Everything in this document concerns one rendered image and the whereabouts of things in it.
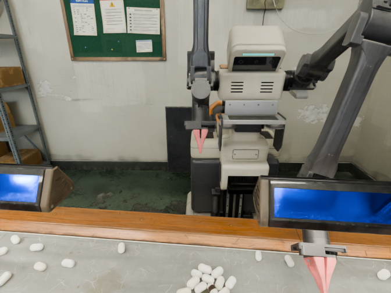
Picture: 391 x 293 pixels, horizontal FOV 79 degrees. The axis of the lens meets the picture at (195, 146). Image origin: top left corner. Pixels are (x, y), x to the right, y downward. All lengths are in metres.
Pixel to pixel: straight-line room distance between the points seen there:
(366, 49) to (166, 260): 0.72
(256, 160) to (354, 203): 0.77
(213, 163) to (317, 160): 0.87
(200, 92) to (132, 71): 1.86
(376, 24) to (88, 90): 2.44
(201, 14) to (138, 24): 1.71
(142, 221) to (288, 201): 0.56
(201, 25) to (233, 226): 0.64
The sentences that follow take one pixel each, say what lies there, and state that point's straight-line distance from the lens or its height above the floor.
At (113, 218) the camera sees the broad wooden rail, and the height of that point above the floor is 0.76.
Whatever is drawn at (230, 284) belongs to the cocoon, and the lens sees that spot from 0.69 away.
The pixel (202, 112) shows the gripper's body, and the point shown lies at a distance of 0.75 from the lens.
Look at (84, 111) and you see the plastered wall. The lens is 2.78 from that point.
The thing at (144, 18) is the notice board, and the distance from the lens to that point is 2.47.
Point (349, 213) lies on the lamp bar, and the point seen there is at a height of 1.07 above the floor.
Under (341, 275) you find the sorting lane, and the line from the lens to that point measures 0.82.
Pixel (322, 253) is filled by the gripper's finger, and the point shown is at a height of 0.90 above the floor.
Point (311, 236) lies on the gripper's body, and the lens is 0.63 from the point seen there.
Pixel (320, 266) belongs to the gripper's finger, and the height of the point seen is 0.88.
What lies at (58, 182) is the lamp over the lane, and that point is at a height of 1.08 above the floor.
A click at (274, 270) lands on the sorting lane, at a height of 0.74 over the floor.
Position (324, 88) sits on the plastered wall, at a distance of 2.76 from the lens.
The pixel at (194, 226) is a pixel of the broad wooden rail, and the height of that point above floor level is 0.76.
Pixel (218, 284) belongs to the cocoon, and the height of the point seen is 0.76.
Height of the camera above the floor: 1.30
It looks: 22 degrees down
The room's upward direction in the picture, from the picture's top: straight up
